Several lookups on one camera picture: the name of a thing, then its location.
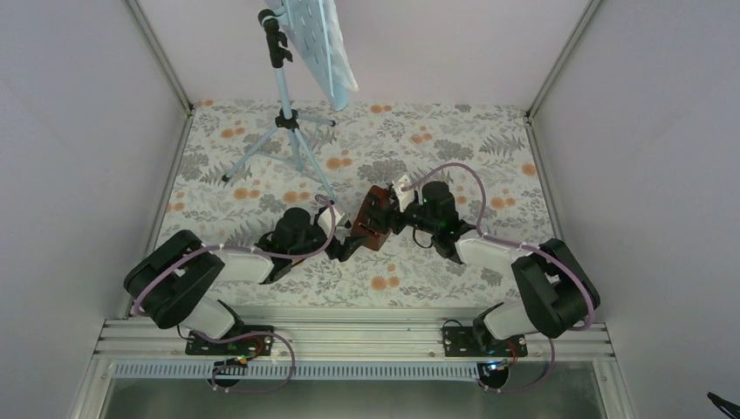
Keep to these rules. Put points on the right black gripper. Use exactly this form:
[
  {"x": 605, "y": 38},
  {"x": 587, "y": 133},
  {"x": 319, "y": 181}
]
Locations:
[{"x": 386, "y": 216}]

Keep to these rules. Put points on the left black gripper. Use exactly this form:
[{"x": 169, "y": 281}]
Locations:
[{"x": 346, "y": 250}]

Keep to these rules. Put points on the brown wooden metronome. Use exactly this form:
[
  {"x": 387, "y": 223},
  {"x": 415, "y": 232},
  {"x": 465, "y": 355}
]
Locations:
[{"x": 375, "y": 199}]

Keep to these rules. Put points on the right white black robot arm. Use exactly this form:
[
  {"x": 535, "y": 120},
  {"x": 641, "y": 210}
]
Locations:
[{"x": 554, "y": 291}]

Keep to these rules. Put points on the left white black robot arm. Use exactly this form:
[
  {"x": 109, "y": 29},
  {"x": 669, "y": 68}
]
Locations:
[{"x": 170, "y": 286}]

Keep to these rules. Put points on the floral patterned table mat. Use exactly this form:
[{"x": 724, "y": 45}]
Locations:
[{"x": 481, "y": 151}]

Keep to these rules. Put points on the black object bottom right corner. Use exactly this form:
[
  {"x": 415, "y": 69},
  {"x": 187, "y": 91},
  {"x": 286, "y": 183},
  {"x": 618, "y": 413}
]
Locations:
[{"x": 730, "y": 409}]

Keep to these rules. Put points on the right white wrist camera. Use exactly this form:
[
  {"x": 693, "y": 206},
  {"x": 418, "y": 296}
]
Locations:
[{"x": 404, "y": 192}]

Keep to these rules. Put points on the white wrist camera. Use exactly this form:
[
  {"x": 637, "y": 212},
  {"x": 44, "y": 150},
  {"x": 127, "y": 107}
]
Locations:
[
  {"x": 404, "y": 192},
  {"x": 336, "y": 218}
]

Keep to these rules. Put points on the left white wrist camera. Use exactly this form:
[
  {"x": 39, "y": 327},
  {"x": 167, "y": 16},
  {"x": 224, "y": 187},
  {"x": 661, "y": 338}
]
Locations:
[{"x": 336, "y": 218}]

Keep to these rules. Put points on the light blue cable duct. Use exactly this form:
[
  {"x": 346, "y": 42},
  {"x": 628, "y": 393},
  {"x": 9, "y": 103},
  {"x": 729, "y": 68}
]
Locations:
[{"x": 308, "y": 370}]

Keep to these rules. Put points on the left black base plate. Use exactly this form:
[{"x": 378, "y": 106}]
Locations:
[{"x": 245, "y": 348}]

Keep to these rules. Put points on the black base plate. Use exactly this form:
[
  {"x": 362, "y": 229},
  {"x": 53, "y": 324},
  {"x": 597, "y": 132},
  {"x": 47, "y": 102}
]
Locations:
[
  {"x": 245, "y": 348},
  {"x": 462, "y": 341}
]

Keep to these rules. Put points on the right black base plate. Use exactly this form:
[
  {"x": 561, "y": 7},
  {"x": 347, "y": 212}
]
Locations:
[{"x": 462, "y": 341}]

